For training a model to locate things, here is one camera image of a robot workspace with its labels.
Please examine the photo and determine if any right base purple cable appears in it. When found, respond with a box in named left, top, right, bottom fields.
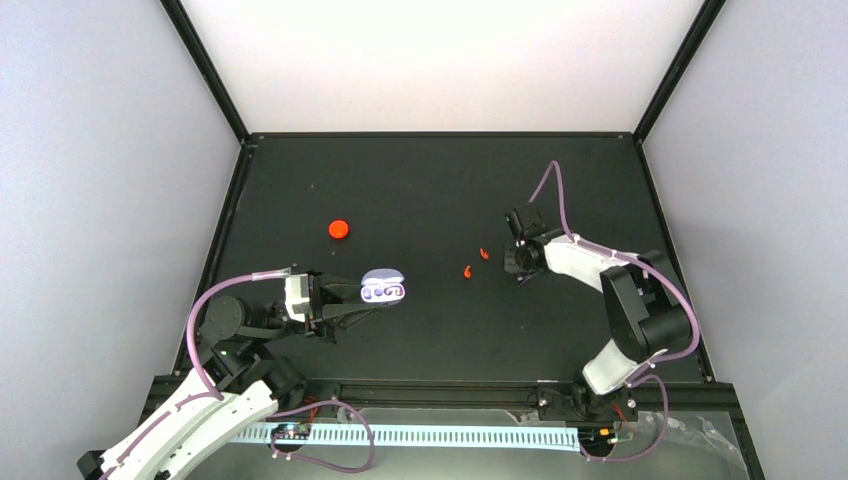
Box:
left=579, top=374, right=670, bottom=464

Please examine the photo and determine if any purple earbud with hook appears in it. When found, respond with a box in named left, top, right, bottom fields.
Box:
left=383, top=284, right=405, bottom=301

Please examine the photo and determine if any circuit board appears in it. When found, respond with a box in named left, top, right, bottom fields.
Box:
left=271, top=423, right=311, bottom=442
left=578, top=428, right=633, bottom=445

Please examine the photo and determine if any light blue slotted cable duct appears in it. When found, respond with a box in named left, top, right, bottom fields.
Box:
left=231, top=423, right=580, bottom=452

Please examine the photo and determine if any clear plastic sheet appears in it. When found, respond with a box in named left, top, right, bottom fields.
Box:
left=366, top=412, right=745, bottom=479

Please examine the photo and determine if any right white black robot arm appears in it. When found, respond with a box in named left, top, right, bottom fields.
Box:
left=503, top=204, right=700, bottom=420

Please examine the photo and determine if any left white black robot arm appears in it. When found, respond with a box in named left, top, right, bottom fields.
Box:
left=77, top=268, right=405, bottom=479

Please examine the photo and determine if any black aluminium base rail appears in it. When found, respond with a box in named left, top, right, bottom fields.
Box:
left=288, top=379, right=738, bottom=409

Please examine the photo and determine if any right circuit board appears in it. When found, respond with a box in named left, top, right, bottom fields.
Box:
left=578, top=428, right=633, bottom=445

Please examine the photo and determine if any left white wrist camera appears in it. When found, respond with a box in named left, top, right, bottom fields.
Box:
left=284, top=273, right=312, bottom=323

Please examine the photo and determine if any lavender earbud charging case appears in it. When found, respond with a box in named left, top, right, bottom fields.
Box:
left=360, top=268, right=405, bottom=304

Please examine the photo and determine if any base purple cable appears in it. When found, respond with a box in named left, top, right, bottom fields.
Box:
left=264, top=396, right=378, bottom=473
left=579, top=374, right=670, bottom=464

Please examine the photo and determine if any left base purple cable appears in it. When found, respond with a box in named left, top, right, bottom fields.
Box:
left=264, top=396, right=378, bottom=473

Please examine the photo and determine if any left circuit board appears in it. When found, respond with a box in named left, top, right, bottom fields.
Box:
left=271, top=423, right=311, bottom=442

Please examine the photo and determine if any orange round case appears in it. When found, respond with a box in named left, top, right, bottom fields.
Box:
left=328, top=219, right=350, bottom=240

